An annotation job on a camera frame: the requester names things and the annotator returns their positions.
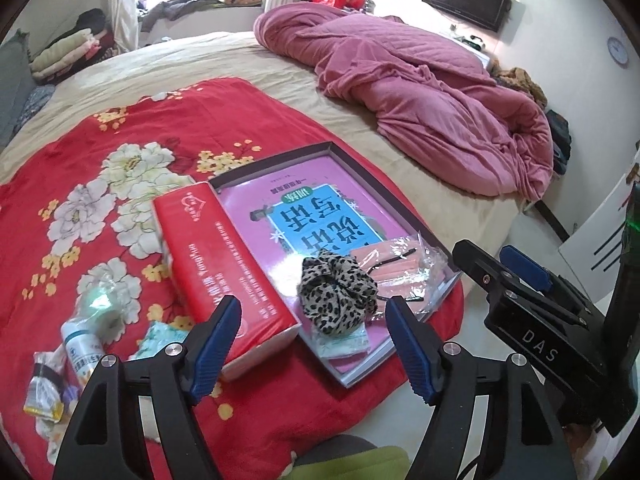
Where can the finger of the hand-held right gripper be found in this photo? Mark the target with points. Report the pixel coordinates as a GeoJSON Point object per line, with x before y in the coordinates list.
{"type": "Point", "coordinates": [475, 262]}
{"type": "Point", "coordinates": [525, 267]}

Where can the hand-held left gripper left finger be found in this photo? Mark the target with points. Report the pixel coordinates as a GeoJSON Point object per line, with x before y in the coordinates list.
{"type": "Point", "coordinates": [210, 355]}

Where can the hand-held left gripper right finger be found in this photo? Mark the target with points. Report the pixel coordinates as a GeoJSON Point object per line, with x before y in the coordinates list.
{"type": "Point", "coordinates": [415, 355]}

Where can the white teal tissue pack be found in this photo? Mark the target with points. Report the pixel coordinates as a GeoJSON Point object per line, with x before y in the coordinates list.
{"type": "Point", "coordinates": [160, 337]}

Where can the white floral cloth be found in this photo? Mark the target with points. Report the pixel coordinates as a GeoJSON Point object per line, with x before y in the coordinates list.
{"type": "Point", "coordinates": [345, 345]}

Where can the leopard print scrunchie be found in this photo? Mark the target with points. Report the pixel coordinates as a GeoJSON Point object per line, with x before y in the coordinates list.
{"type": "Point", "coordinates": [335, 290]}

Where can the green puff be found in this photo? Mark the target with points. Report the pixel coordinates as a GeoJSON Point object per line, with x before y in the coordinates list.
{"type": "Point", "coordinates": [102, 305]}

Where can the purple book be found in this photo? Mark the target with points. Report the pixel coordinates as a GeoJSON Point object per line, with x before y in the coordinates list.
{"type": "Point", "coordinates": [270, 166]}

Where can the bed with beige sheet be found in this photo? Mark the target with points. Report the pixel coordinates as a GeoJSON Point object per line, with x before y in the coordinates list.
{"type": "Point", "coordinates": [400, 160]}

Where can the white plastic bottle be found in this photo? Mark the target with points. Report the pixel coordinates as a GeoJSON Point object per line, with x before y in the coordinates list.
{"type": "Point", "coordinates": [80, 355]}

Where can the dark hanging clothes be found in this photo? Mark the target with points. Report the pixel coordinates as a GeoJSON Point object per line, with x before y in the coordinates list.
{"type": "Point", "coordinates": [557, 135]}

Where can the pink book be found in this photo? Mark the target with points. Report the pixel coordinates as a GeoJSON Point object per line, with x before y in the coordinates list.
{"type": "Point", "coordinates": [260, 210]}

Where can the small dark-banded bottle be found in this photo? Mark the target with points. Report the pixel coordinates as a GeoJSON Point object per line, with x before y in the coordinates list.
{"type": "Point", "coordinates": [50, 375]}

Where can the pink quilt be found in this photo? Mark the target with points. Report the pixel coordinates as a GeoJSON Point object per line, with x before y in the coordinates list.
{"type": "Point", "coordinates": [425, 100]}

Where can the yellow-edged sachet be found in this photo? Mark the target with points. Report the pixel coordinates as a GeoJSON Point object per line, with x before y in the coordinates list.
{"type": "Point", "coordinates": [42, 400]}

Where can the brown clothes heap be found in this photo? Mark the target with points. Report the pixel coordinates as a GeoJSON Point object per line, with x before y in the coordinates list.
{"type": "Point", "coordinates": [520, 80]}

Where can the white side cabinet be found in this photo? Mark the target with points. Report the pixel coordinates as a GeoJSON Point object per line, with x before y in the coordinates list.
{"type": "Point", "coordinates": [475, 52]}

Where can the red floral blanket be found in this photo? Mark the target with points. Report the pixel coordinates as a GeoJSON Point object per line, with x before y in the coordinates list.
{"type": "Point", "coordinates": [100, 160]}

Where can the blue patterned cloth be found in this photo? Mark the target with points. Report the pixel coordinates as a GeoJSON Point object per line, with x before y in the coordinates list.
{"type": "Point", "coordinates": [32, 105]}

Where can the stack of folded clothes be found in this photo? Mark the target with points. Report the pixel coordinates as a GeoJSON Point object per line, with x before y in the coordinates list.
{"type": "Point", "coordinates": [65, 52]}

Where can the grey quilted headboard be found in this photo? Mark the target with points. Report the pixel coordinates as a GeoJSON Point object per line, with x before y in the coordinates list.
{"type": "Point", "coordinates": [12, 75]}

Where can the grey clothes pile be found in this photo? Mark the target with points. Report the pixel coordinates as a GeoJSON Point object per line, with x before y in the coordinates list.
{"type": "Point", "coordinates": [170, 10]}

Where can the round wall clock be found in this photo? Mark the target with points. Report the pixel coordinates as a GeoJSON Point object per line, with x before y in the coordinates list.
{"type": "Point", "coordinates": [618, 51]}

